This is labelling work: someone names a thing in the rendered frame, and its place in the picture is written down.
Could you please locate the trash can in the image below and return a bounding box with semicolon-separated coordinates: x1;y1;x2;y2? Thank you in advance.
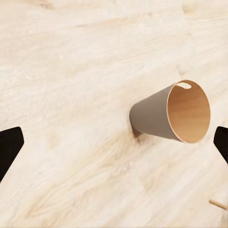
129;79;211;144

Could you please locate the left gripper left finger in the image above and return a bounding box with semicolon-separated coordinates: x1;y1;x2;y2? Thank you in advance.
0;126;24;182

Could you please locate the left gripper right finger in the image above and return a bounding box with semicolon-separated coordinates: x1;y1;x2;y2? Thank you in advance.
213;126;228;164

